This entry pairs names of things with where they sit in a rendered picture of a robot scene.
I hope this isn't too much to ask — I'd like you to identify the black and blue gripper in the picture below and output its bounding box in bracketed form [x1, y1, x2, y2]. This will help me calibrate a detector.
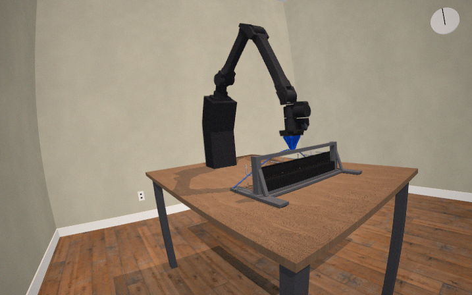
[279, 117, 304, 150]

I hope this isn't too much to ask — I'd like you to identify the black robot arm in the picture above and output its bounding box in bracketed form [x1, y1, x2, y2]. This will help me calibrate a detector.
[209, 23, 311, 130]

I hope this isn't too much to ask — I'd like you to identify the grey metal rack with black patch panel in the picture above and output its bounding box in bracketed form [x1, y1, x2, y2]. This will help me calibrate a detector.
[232, 142, 362, 208]

